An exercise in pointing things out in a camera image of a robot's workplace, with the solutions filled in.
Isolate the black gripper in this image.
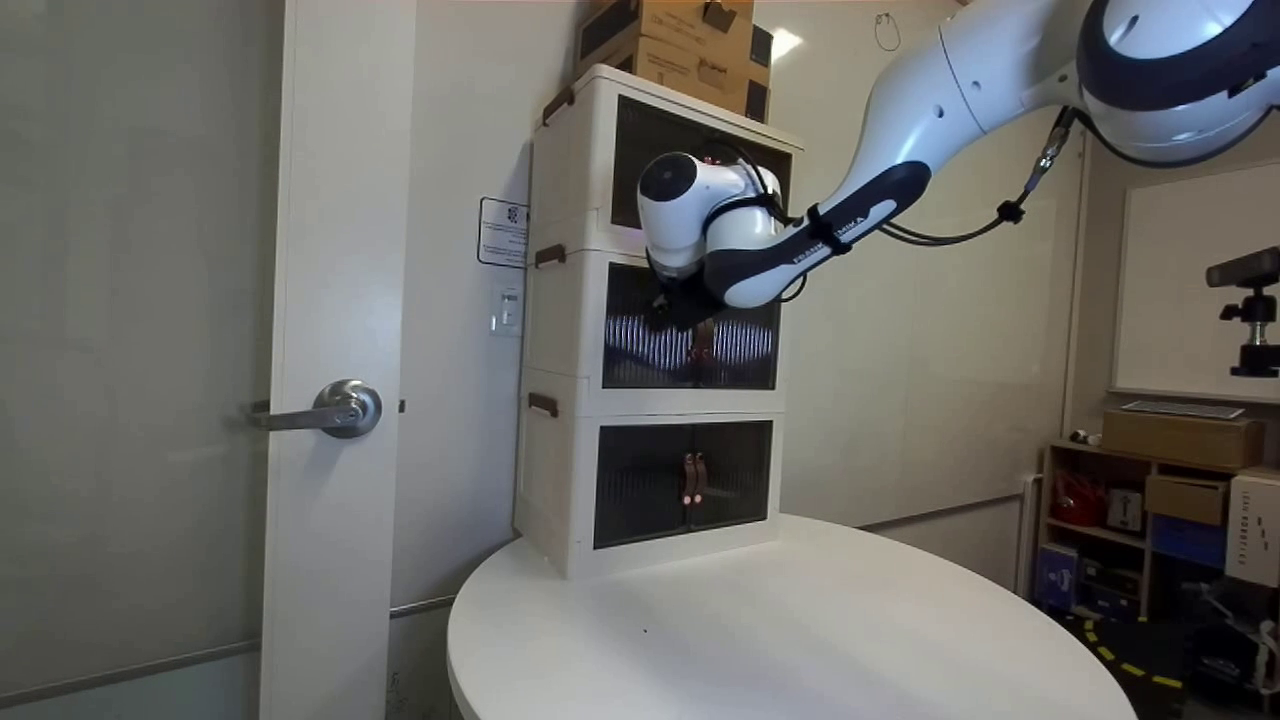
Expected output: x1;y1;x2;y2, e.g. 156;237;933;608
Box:
646;275;723;332

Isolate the dark cabinet door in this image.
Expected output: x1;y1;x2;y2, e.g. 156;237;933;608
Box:
591;421;772;547
614;99;791;228
606;262;781;390

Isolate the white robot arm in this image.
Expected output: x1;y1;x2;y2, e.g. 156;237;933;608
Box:
636;0;1280;327

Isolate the white stacked cabinet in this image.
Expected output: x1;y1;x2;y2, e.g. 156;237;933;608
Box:
518;67;797;577

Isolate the dark top cabinet door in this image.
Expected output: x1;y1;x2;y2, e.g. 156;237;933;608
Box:
614;99;791;228

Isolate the dark bottom cabinet door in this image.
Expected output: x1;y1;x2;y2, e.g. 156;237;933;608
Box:
591;421;772;547

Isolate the brown cardboard box on cabinet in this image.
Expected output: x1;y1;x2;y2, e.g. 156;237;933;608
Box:
576;0;772;118

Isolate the white room door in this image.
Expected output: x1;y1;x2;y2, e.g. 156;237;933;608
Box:
260;0;418;720

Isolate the wooden shelf unit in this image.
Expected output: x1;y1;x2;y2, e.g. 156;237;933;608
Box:
1031;444;1231;623

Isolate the white whiteboard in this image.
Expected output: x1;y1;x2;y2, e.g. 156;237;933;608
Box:
1113;169;1280;405

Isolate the cardboard box on shelf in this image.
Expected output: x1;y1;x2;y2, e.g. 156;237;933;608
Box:
1102;405;1265;473

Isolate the white box right edge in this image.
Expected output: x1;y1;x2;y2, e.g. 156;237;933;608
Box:
1223;469;1280;587

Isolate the light switch plate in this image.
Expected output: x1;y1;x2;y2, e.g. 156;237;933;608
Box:
487;294;526;336

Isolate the white wall sign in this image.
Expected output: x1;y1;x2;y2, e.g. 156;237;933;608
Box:
478;194;534;267

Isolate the silver door handle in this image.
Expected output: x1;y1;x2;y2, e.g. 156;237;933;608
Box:
257;374;386;438

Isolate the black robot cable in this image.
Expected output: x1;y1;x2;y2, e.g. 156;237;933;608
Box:
785;105;1086;306

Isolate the black camera on mount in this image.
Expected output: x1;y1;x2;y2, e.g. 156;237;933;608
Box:
1205;243;1280;374

